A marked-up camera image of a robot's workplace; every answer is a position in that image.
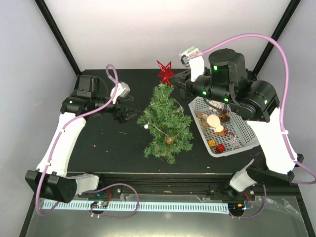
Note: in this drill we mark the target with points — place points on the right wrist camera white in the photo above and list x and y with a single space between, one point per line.
193 59

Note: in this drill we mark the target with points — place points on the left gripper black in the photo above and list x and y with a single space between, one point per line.
121 117

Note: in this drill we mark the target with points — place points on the pine cone ornament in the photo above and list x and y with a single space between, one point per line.
224 118
169 140

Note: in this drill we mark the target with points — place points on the red foil star ornament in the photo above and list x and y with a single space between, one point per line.
165 72

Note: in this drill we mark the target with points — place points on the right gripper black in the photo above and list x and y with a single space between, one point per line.
186 94

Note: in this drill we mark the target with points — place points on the light blue slotted cable duct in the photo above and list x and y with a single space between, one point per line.
129 206

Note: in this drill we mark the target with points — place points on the small green christmas tree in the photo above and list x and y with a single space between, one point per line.
165 116

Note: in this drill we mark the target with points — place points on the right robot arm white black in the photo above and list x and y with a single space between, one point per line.
227 81

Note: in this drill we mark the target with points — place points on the wooden snowman ornament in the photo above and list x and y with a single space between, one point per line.
214 122

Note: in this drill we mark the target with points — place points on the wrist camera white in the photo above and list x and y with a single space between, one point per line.
121 92
193 59

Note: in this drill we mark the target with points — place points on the white plastic basket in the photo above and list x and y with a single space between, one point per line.
201 108

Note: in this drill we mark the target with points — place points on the red gift box ornament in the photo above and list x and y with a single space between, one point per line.
220 148

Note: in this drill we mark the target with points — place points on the gold gift box ornament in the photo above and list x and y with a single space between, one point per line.
212 144

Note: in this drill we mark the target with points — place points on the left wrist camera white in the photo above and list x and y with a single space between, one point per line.
121 92

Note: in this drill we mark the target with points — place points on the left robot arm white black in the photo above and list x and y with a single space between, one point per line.
49 180

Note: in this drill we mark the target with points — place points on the silver star ornament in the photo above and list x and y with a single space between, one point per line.
234 142

